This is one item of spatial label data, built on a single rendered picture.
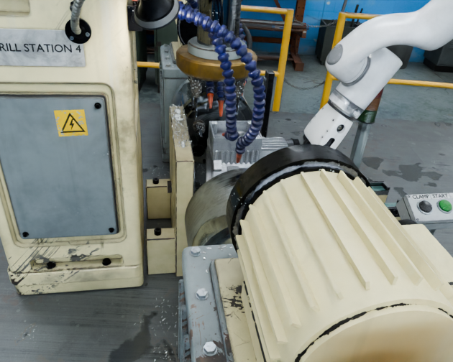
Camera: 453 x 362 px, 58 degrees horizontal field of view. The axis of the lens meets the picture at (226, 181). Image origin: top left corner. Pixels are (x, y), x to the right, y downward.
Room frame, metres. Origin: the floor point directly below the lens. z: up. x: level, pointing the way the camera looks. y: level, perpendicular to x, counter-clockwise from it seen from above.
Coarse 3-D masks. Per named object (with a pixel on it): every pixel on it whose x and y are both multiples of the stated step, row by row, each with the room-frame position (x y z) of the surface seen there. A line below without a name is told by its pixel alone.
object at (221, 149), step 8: (216, 128) 0.95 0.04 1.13; (224, 128) 0.97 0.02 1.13; (240, 128) 0.98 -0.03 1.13; (248, 128) 0.97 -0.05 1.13; (216, 136) 0.88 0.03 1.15; (216, 144) 0.87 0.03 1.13; (224, 144) 0.88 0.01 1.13; (232, 144) 0.88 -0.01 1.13; (256, 144) 0.89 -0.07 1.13; (216, 152) 0.87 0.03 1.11; (224, 152) 0.88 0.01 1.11; (232, 152) 0.88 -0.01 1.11; (248, 152) 0.88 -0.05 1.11; (256, 152) 0.89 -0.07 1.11; (224, 160) 0.88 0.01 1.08; (232, 160) 0.88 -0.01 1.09; (240, 160) 0.88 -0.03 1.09; (248, 160) 0.89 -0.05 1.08; (256, 160) 0.89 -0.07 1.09
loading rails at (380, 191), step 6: (372, 186) 1.08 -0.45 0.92; (378, 186) 1.08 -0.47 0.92; (384, 186) 1.08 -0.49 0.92; (378, 192) 1.06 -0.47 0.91; (384, 192) 1.06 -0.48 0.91; (384, 198) 1.06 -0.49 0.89; (390, 204) 0.99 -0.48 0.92; (390, 210) 0.95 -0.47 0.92; (396, 210) 0.96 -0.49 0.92; (396, 216) 0.96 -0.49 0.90
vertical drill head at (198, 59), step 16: (208, 0) 0.88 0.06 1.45; (224, 0) 0.88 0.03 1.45; (240, 0) 0.91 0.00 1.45; (208, 16) 0.88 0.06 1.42; (224, 16) 0.88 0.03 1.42; (208, 32) 0.88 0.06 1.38; (192, 48) 0.88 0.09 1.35; (208, 48) 0.86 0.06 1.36; (176, 64) 0.89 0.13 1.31; (192, 64) 0.84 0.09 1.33; (208, 64) 0.83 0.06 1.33; (240, 64) 0.85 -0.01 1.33; (192, 80) 0.86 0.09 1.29; (208, 80) 0.84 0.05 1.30; (240, 80) 0.88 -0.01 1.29; (192, 96) 0.94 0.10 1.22; (240, 96) 0.89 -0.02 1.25
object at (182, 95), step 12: (204, 84) 1.19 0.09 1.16; (180, 96) 1.19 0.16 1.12; (204, 96) 1.13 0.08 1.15; (216, 96) 1.13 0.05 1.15; (192, 108) 1.12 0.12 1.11; (204, 108) 1.12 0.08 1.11; (216, 108) 1.13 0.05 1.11; (240, 108) 1.15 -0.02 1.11; (192, 120) 1.12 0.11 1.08; (204, 120) 1.12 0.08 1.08; (216, 120) 1.13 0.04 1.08; (240, 120) 1.14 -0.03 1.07; (192, 132) 1.12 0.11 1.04; (204, 132) 1.12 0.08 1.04; (192, 144) 1.12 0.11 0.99; (204, 144) 1.12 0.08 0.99; (204, 156) 1.12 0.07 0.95
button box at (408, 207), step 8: (400, 200) 0.80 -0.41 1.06; (408, 200) 0.78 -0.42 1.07; (416, 200) 0.78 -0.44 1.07; (432, 200) 0.79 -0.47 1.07; (448, 200) 0.79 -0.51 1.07; (400, 208) 0.79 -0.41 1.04; (408, 208) 0.77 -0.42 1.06; (416, 208) 0.76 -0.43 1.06; (432, 208) 0.77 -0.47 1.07; (440, 208) 0.77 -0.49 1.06; (400, 216) 0.78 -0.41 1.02; (408, 216) 0.76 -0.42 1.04; (416, 216) 0.74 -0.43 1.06; (424, 216) 0.75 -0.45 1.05; (432, 216) 0.75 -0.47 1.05; (440, 216) 0.75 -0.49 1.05; (448, 216) 0.76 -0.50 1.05; (424, 224) 0.74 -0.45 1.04; (432, 224) 0.75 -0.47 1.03; (440, 224) 0.76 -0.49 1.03; (448, 224) 0.76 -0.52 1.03
